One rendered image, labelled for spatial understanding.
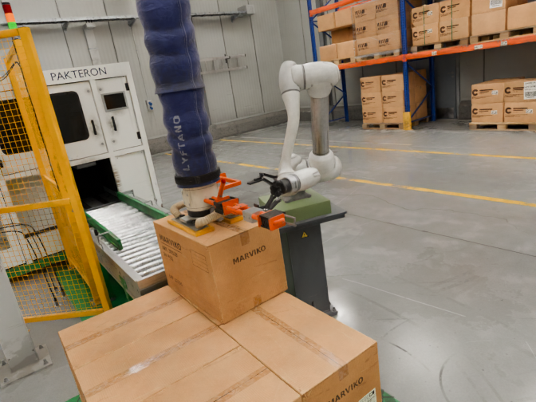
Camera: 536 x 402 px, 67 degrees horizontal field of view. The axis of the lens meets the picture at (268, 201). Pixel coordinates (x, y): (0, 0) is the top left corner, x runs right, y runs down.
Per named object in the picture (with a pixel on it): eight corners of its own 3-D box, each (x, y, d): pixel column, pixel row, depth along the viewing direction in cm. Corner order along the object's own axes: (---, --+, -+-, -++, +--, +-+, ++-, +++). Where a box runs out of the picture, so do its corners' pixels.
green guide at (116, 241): (67, 214, 421) (65, 206, 418) (77, 210, 426) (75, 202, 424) (109, 254, 293) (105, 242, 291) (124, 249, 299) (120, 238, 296)
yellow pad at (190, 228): (167, 222, 216) (165, 214, 215) (184, 217, 222) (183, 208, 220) (196, 237, 189) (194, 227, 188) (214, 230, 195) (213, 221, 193)
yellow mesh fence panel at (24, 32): (7, 339, 309) (-108, 48, 248) (16, 331, 319) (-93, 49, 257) (117, 327, 303) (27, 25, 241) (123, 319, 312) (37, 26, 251)
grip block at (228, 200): (214, 212, 188) (211, 200, 187) (231, 206, 194) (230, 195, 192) (223, 215, 182) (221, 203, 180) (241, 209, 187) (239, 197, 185)
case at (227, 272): (168, 285, 235) (152, 221, 223) (226, 259, 257) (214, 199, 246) (223, 325, 188) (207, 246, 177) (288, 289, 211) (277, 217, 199)
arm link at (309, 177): (304, 190, 202) (289, 195, 214) (326, 181, 211) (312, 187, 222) (296, 169, 203) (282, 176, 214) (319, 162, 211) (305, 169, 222)
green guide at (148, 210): (118, 199, 449) (116, 191, 446) (128, 196, 455) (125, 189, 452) (177, 230, 321) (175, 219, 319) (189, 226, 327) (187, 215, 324)
